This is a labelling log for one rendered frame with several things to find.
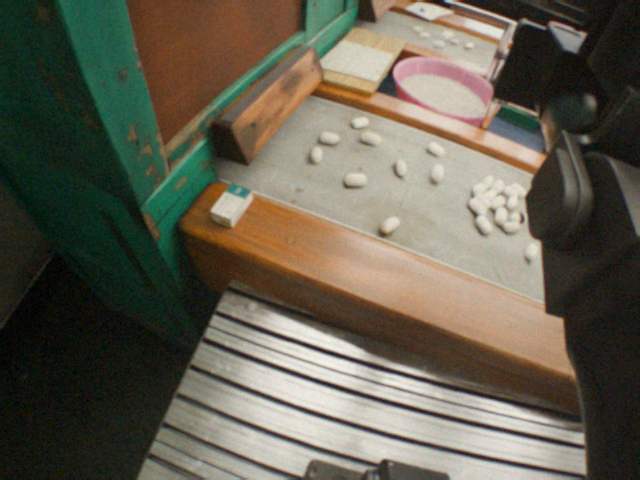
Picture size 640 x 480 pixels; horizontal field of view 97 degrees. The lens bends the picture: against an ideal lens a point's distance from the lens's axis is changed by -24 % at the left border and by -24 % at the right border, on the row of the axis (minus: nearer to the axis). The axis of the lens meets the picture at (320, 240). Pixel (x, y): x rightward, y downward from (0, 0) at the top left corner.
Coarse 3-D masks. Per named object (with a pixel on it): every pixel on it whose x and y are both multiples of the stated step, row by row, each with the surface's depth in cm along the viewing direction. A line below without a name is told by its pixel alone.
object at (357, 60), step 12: (336, 48) 81; (348, 48) 82; (360, 48) 82; (372, 48) 83; (324, 60) 77; (336, 60) 77; (348, 60) 78; (360, 60) 78; (372, 60) 79; (384, 60) 79; (348, 72) 74; (360, 72) 75; (372, 72) 75
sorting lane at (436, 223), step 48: (288, 144) 64; (336, 144) 65; (384, 144) 66; (288, 192) 57; (336, 192) 58; (384, 192) 59; (432, 192) 60; (384, 240) 53; (432, 240) 54; (480, 240) 55; (528, 240) 56; (528, 288) 50
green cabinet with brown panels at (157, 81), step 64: (0, 0) 25; (64, 0) 21; (128, 0) 28; (192, 0) 36; (256, 0) 48; (320, 0) 65; (0, 64) 33; (64, 64) 26; (128, 64) 30; (192, 64) 41; (256, 64) 56; (0, 128) 43; (64, 128) 38; (128, 128) 34; (192, 128) 45; (128, 192) 39
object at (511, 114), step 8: (512, 24) 69; (504, 32) 72; (512, 32) 71; (504, 40) 73; (504, 48) 74; (496, 56) 77; (504, 56) 76; (496, 64) 78; (488, 72) 81; (496, 72) 80; (488, 80) 82; (504, 112) 87; (512, 112) 86; (520, 112) 85; (512, 120) 87; (520, 120) 86; (528, 120) 85; (536, 120) 84; (528, 128) 87; (536, 128) 85
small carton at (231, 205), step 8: (232, 184) 52; (224, 192) 51; (232, 192) 51; (240, 192) 51; (248, 192) 51; (224, 200) 50; (232, 200) 50; (240, 200) 50; (248, 200) 51; (216, 208) 49; (224, 208) 49; (232, 208) 49; (240, 208) 50; (216, 216) 49; (224, 216) 48; (232, 216) 48; (224, 224) 50; (232, 224) 49
